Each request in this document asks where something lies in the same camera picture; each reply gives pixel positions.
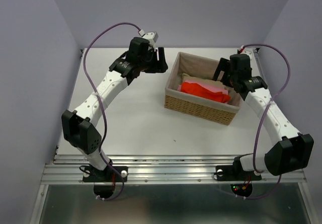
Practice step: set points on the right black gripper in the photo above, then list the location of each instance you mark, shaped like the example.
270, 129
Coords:
224, 65

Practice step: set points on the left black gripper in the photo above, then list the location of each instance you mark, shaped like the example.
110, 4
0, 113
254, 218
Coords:
162, 66

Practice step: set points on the wicker basket with liner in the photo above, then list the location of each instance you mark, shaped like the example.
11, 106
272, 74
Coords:
202, 68

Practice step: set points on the orange t shirt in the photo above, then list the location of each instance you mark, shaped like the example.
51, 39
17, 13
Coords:
222, 99

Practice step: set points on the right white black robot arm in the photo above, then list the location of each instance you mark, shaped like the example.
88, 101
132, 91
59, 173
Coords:
291, 149

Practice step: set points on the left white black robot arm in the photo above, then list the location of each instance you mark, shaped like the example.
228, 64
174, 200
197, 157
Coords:
79, 125

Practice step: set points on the pink rolled t shirt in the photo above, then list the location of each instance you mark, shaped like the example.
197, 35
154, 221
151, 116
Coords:
202, 90

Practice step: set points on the beige rolled t shirt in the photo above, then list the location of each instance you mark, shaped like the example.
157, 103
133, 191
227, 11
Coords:
205, 83

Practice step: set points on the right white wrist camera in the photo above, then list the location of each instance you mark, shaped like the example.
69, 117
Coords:
248, 52

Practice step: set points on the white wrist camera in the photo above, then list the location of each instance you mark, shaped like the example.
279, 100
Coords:
248, 52
150, 36

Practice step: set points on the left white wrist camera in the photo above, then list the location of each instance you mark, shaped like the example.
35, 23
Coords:
150, 36

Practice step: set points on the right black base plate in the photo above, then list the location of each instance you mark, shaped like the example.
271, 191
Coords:
228, 173

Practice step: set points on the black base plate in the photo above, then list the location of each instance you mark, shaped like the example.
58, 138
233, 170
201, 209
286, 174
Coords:
108, 175
228, 173

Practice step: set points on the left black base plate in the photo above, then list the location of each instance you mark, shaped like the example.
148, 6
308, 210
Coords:
108, 175

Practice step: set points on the aluminium mounting rail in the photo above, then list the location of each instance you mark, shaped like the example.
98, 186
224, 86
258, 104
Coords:
142, 170

